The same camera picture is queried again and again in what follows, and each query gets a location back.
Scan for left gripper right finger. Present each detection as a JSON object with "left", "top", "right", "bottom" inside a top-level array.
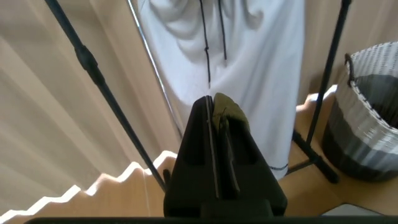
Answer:
[{"left": 218, "top": 117, "right": 288, "bottom": 218}]

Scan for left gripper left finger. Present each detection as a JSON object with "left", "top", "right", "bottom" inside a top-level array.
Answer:
[{"left": 163, "top": 95, "right": 221, "bottom": 218}]

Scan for green printed shirt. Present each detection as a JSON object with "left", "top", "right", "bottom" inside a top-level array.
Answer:
[{"left": 212, "top": 92, "right": 251, "bottom": 133}]

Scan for pale grey shorts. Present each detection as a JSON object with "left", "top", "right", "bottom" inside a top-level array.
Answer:
[{"left": 137, "top": 0, "right": 306, "bottom": 180}]

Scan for white laundry basket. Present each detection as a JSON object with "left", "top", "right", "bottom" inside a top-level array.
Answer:
[{"left": 321, "top": 41, "right": 398, "bottom": 183}]

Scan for black clothes rack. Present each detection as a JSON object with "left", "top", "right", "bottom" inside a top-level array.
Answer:
[{"left": 44, "top": 0, "right": 353, "bottom": 192}]

